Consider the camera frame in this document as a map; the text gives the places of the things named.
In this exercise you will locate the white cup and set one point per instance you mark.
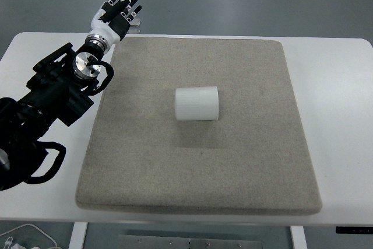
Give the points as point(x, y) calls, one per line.
point(196, 103)

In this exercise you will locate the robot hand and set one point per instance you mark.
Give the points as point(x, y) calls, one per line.
point(105, 28)

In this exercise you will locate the black table control panel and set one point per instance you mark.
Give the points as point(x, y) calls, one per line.
point(354, 230)

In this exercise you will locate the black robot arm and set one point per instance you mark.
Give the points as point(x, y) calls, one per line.
point(49, 91)

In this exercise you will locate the white table leg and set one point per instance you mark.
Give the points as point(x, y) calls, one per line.
point(298, 238)
point(78, 235)

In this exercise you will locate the beige felt mat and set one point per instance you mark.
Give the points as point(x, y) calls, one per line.
point(204, 167)

